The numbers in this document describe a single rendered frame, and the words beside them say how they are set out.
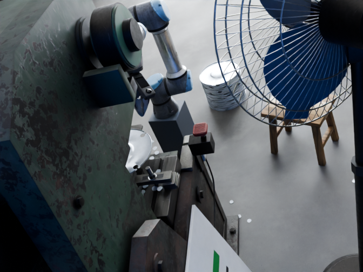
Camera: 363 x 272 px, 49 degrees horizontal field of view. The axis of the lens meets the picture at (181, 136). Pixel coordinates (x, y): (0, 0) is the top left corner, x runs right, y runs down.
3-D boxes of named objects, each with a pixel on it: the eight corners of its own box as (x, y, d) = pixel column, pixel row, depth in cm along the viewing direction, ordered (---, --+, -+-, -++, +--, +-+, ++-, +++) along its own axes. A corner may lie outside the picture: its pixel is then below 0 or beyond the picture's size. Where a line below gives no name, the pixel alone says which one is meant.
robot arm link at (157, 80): (152, 93, 232) (143, 75, 223) (173, 88, 228) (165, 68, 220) (149, 106, 223) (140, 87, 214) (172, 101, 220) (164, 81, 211)
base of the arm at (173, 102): (159, 102, 240) (153, 89, 234) (181, 101, 234) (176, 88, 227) (150, 119, 230) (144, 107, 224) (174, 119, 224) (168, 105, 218)
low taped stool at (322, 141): (340, 138, 235) (337, 94, 214) (325, 167, 223) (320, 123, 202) (286, 127, 256) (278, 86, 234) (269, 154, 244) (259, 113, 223)
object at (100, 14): (116, 65, 128) (84, 1, 114) (149, 57, 125) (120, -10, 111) (98, 108, 112) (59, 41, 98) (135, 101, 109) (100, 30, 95)
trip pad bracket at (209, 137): (200, 164, 181) (188, 133, 169) (221, 161, 178) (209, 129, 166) (200, 174, 177) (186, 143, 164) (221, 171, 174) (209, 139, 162)
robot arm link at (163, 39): (170, 88, 229) (134, 0, 194) (195, 82, 225) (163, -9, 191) (169, 101, 220) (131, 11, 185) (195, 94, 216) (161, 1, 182)
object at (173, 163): (87, 177, 179) (81, 169, 176) (181, 164, 166) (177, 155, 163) (66, 235, 158) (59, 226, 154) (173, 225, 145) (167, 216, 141)
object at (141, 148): (108, 193, 148) (107, 192, 147) (75, 162, 168) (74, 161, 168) (166, 145, 157) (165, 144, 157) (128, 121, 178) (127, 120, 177)
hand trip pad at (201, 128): (198, 136, 170) (193, 123, 165) (212, 134, 168) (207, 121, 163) (197, 148, 165) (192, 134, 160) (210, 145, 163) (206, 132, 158)
